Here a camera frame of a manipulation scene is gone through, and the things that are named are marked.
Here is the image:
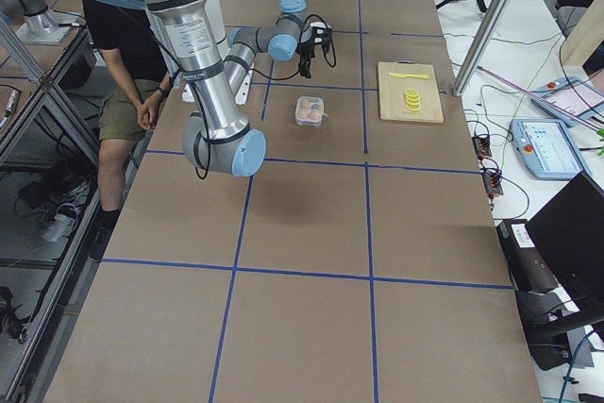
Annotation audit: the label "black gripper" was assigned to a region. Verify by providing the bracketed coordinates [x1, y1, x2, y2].
[297, 27, 321, 78]

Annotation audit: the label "aluminium frame post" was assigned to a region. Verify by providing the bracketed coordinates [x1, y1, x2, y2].
[452, 0, 510, 96]

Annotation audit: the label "teach pendant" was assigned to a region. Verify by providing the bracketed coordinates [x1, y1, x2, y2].
[510, 118, 592, 180]
[531, 76, 603, 127]

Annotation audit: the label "teach pendant near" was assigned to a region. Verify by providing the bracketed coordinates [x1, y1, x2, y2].
[510, 118, 592, 180]

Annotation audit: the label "orange circuit board far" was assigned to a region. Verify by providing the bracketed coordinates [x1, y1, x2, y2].
[472, 135, 493, 159]

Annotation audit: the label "wooden cutting board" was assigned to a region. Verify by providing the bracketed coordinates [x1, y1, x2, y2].
[377, 61, 444, 124]

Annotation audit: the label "clear plastic egg box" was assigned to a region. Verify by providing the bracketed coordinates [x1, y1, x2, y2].
[294, 95, 328, 127]

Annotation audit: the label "black desktop box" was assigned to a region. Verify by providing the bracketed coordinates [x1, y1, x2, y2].
[497, 219, 558, 294]

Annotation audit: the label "teach pendant far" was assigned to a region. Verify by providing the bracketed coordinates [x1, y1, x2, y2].
[531, 76, 603, 127]

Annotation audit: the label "person in black shirt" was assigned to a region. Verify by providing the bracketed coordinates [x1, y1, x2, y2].
[83, 0, 171, 262]

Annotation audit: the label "yellow plastic knife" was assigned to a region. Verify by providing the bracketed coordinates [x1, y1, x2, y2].
[388, 72, 430, 80]

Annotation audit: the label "orange circuit board near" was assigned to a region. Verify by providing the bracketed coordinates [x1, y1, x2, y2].
[480, 167, 503, 198]

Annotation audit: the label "black computer monitor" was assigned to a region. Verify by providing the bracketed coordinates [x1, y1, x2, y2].
[526, 172, 604, 303]

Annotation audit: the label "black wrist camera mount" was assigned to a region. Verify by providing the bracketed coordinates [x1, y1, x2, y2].
[310, 22, 332, 56]

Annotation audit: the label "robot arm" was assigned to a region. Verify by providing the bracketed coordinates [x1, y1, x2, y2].
[96, 0, 331, 176]

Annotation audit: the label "orange circuit board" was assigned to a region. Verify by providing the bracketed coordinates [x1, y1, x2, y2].
[472, 135, 493, 159]
[480, 167, 503, 198]

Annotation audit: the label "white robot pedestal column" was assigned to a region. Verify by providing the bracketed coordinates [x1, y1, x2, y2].
[206, 0, 229, 58]

